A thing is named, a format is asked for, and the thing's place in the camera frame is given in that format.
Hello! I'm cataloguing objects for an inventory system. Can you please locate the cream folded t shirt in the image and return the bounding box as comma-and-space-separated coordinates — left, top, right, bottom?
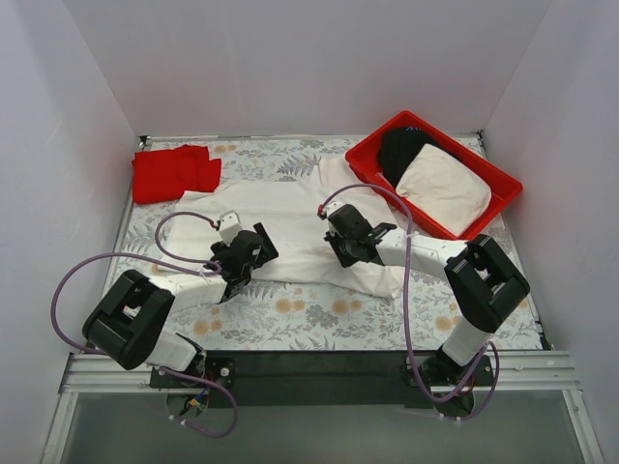
396, 144, 492, 236

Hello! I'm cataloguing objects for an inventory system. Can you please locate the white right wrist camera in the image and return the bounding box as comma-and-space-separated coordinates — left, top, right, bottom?
318, 201, 344, 220

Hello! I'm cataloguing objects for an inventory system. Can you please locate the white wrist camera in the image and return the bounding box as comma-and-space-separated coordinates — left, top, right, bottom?
318, 201, 344, 220
218, 210, 243, 246

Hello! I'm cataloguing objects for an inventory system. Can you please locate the red folded t shirt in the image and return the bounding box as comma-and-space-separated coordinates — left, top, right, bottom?
132, 145, 222, 205

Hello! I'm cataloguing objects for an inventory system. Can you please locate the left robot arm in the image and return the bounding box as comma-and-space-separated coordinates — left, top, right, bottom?
82, 222, 279, 387

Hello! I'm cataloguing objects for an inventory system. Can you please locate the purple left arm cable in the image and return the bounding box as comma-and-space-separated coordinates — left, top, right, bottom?
50, 210, 239, 440

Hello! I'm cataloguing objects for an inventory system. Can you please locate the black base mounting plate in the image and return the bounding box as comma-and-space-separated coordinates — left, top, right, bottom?
149, 350, 494, 407

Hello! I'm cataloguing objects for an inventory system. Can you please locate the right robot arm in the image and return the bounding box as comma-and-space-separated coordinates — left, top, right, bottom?
318, 202, 530, 386

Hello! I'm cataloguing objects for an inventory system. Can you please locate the black t shirt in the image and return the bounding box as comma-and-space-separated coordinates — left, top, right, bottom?
377, 127, 440, 188

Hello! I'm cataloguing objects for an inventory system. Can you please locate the white t shirt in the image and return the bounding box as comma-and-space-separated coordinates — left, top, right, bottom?
164, 158, 403, 299

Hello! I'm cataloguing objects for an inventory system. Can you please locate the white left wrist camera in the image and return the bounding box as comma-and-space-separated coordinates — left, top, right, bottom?
218, 210, 243, 246

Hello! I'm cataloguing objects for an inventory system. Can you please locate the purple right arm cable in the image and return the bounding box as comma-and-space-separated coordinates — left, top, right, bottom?
316, 183, 502, 422

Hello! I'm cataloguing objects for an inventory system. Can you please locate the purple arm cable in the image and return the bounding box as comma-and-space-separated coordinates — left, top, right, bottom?
50, 210, 239, 440
316, 183, 502, 422

